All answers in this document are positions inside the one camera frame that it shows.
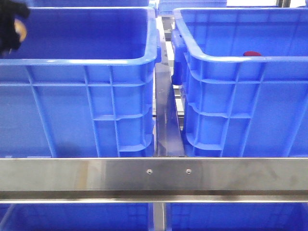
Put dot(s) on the blue crate rear right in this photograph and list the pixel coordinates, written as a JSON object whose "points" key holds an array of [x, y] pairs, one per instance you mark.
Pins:
{"points": [[166, 7]]}

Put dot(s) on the blue crate lower left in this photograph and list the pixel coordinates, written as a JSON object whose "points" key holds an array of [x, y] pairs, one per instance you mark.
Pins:
{"points": [[78, 217]]}

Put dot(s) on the steel front shelf rail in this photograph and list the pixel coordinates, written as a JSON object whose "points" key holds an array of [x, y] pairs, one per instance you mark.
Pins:
{"points": [[125, 180]]}

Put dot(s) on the large blue crate right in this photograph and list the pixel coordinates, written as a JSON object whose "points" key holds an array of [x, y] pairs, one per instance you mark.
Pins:
{"points": [[239, 106]]}

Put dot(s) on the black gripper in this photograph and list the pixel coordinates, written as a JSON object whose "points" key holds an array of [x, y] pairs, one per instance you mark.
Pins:
{"points": [[9, 40]]}

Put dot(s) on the large blue crate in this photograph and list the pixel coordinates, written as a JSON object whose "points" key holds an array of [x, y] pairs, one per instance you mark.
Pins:
{"points": [[81, 84], [239, 106]]}

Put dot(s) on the yellow button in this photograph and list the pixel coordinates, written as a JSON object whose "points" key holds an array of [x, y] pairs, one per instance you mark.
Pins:
{"points": [[20, 29]]}

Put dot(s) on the red button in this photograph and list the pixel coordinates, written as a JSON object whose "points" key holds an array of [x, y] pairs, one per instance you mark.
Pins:
{"points": [[251, 53]]}

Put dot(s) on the steel centre divider bar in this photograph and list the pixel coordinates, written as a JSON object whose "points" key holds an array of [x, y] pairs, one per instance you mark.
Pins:
{"points": [[168, 137]]}

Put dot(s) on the large blue crate left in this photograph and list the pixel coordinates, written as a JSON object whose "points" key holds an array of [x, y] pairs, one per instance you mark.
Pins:
{"points": [[81, 84]]}

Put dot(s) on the steel lower vertical post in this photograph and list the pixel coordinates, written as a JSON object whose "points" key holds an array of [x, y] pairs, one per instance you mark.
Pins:
{"points": [[159, 216]]}

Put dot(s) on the blue crate rear left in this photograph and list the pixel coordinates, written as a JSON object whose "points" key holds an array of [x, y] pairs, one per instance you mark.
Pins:
{"points": [[91, 3]]}

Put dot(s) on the blue crate lower right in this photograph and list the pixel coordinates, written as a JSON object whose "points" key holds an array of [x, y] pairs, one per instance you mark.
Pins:
{"points": [[237, 217]]}

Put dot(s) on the left rail screw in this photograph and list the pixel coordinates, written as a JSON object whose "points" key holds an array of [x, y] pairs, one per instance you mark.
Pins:
{"points": [[149, 171]]}

